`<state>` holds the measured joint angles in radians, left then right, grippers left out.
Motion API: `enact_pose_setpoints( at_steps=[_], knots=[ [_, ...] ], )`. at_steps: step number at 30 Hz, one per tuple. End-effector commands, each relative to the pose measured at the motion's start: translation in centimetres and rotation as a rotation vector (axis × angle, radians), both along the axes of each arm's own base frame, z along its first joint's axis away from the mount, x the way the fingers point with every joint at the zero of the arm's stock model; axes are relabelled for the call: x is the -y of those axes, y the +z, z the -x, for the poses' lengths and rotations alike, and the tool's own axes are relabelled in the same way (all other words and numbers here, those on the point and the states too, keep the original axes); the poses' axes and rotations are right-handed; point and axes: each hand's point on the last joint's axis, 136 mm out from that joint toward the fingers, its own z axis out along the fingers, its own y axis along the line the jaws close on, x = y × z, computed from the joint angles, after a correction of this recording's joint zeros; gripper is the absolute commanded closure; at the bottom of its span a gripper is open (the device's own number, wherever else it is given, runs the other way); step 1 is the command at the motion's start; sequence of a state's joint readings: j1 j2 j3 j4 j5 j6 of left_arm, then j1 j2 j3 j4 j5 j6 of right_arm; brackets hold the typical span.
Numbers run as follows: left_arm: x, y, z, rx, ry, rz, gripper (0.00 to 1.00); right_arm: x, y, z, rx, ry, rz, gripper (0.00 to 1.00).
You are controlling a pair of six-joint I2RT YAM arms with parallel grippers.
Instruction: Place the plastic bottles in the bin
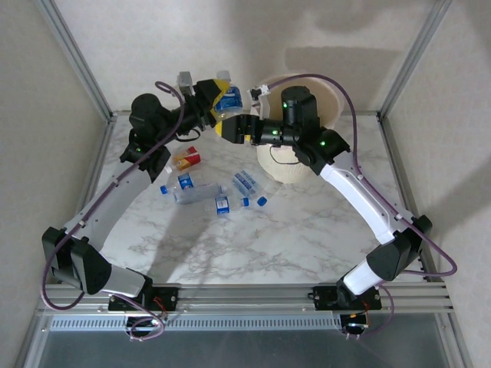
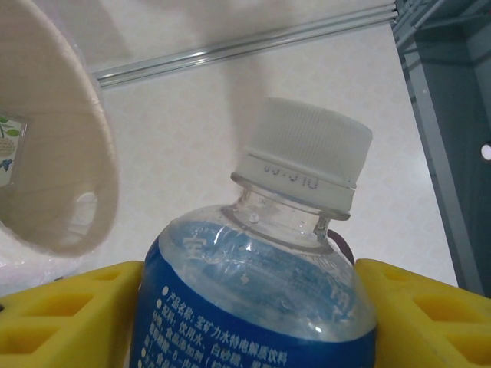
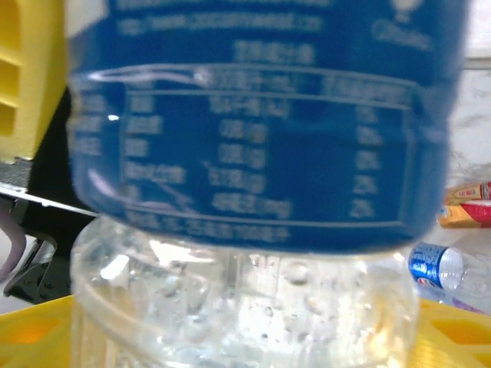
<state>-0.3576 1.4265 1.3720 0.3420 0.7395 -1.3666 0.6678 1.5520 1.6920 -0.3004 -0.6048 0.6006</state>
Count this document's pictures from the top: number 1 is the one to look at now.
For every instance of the red gold label bottle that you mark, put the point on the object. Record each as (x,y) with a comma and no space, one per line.
(186,158)

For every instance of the aluminium frame post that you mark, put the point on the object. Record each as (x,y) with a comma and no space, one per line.
(73,50)
(416,50)

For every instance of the cream ribbed waste bin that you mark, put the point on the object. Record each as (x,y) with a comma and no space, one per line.
(284,170)

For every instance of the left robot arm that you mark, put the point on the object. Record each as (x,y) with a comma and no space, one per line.
(115,199)

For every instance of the white cap blue label bottle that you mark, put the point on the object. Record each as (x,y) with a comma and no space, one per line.
(232,97)

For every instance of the grey metal panel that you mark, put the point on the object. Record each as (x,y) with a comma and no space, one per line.
(245,350)

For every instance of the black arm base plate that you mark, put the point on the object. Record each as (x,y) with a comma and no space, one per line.
(326,297)
(169,295)

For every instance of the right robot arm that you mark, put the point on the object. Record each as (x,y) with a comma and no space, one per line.
(360,199)

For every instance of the soda water plastic bottle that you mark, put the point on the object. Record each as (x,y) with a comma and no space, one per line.
(245,182)

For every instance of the aluminium frame rail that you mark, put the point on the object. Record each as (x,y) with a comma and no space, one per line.
(406,180)
(92,172)

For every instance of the purple label clear bottle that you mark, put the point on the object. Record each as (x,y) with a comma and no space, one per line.
(195,194)

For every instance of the crumpled blue label bottle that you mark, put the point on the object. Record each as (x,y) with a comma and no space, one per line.
(185,181)

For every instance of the wide aluminium base rail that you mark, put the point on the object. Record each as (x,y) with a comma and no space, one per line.
(245,297)

